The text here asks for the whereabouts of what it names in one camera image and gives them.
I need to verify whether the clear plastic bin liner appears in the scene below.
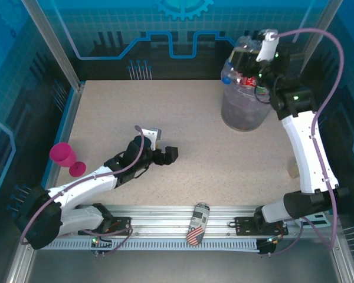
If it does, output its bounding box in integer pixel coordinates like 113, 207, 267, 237
221, 58, 272, 103

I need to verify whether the grey round waste bin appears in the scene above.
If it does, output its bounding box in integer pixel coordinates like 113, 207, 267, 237
220, 55, 274, 132

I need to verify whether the flag print drink can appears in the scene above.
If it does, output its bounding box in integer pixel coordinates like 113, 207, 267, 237
186, 202, 211, 246

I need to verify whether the pink plastic goblet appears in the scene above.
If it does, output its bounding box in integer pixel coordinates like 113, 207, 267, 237
49, 142, 87, 178

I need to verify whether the light blue calculator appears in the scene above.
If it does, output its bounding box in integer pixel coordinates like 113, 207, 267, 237
300, 212, 332, 228

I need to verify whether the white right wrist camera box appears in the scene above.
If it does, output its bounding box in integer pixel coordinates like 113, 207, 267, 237
255, 28, 280, 62

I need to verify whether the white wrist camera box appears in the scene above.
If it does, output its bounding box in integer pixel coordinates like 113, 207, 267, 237
141, 127, 162, 150
255, 28, 280, 62

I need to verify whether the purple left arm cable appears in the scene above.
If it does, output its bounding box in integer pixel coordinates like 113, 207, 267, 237
19, 125, 145, 255

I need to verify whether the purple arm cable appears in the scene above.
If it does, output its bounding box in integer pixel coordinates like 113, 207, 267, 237
270, 28, 344, 256
19, 125, 145, 255

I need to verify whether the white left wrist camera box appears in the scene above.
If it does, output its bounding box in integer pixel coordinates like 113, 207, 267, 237
141, 127, 162, 150

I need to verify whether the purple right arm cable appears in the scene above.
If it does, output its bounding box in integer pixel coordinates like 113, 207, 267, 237
270, 28, 344, 256

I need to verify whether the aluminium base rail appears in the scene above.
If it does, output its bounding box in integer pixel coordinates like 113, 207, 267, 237
58, 204, 340, 240

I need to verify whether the aluminium frame post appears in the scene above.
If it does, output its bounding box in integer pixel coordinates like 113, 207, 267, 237
19, 0, 86, 91
293, 0, 337, 78

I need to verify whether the aluminium table edge rail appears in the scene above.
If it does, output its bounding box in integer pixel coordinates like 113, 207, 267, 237
37, 83, 86, 195

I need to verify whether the white slotted cable duct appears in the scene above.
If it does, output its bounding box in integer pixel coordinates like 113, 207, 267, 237
47, 240, 262, 252

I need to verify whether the black cable connector box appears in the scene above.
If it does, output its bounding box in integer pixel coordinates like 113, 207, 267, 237
90, 234, 113, 258
257, 235, 284, 258

